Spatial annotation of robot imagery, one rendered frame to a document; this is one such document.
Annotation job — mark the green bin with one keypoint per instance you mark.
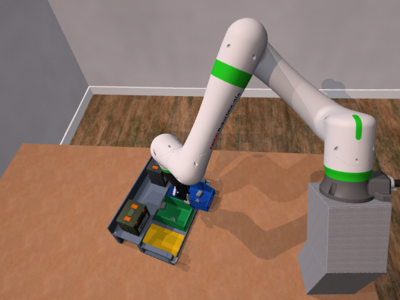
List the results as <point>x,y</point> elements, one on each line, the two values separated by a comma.
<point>178,209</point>

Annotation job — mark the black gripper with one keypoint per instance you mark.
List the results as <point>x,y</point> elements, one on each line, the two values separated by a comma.
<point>183,191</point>

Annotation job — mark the grey metal shelf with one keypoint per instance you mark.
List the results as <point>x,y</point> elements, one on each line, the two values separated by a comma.
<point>156,239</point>

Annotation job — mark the blue bin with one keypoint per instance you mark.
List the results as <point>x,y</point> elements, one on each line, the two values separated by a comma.
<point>206,198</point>

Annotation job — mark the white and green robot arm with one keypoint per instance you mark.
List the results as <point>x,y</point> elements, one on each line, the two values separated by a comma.
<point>349,137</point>

